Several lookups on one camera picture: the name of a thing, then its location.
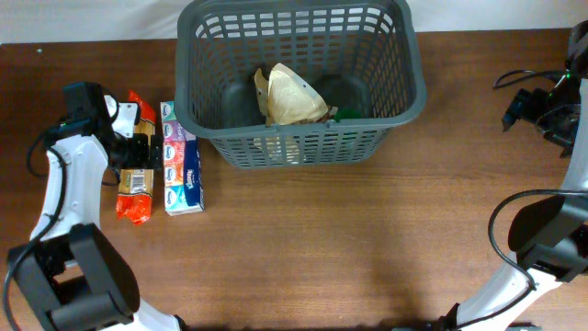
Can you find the spaghetti packet red ends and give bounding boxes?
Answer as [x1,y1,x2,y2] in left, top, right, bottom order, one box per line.
[116,90,156,225]

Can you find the Kleenex tissue multipack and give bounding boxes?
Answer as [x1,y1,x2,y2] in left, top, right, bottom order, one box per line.
[160,101,204,216]

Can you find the beige grain bag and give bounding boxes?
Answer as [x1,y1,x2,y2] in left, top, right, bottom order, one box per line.
[253,63,331,162]

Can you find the grey plastic basket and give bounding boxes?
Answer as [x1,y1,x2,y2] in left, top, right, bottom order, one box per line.
[175,0,426,168]

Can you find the green lid jar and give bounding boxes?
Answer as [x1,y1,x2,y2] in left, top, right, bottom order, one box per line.
[333,108,363,122]

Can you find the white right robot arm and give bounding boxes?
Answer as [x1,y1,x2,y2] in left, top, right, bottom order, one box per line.
[432,22,587,330]

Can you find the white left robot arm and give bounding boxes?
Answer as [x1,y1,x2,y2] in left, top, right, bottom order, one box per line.
[4,82,187,330]

